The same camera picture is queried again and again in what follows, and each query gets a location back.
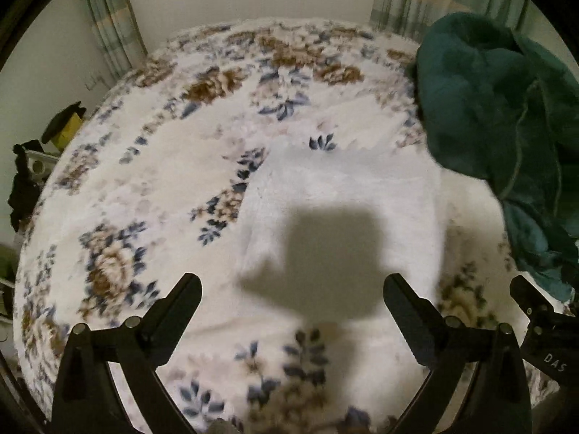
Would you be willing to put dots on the white plastic basket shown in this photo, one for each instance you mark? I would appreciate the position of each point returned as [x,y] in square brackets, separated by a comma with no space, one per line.
[43,165]

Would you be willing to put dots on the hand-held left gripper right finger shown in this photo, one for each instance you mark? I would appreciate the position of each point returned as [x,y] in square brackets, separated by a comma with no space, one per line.
[409,325]

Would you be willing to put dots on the wall power outlet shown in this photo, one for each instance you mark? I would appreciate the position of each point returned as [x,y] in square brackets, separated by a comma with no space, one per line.
[93,83]

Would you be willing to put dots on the floral bed blanket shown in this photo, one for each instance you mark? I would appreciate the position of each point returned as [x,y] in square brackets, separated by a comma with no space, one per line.
[181,167]

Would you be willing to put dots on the yellow box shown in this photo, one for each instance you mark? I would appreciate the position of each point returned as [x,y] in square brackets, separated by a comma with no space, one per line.
[70,133]

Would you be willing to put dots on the dark teal plush blanket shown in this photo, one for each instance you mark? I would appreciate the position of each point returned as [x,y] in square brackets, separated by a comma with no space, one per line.
[488,99]

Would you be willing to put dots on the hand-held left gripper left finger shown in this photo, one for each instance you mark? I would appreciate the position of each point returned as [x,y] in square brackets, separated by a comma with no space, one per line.
[169,321]

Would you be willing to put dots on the white knit sweater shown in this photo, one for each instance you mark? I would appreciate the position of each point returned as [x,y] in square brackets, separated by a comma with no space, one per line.
[339,181]

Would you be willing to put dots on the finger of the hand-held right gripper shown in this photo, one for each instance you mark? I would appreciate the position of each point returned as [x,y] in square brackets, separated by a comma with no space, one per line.
[527,294]

